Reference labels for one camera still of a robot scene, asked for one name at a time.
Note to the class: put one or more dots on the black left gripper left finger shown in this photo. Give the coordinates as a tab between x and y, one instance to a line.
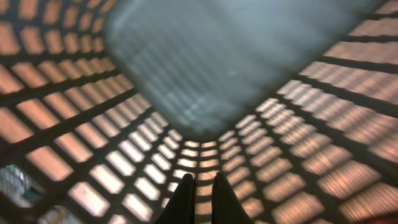
180	209

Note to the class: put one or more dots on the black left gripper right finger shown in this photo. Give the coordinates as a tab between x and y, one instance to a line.
225	205

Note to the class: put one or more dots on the dark grey plastic basket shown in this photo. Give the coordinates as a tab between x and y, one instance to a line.
106	105

